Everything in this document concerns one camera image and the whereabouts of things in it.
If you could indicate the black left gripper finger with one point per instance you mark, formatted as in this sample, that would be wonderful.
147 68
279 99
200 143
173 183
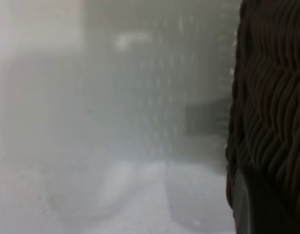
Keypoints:
259 212

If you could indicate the black woven wicker basket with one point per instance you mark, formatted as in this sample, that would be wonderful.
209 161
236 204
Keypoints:
269 85

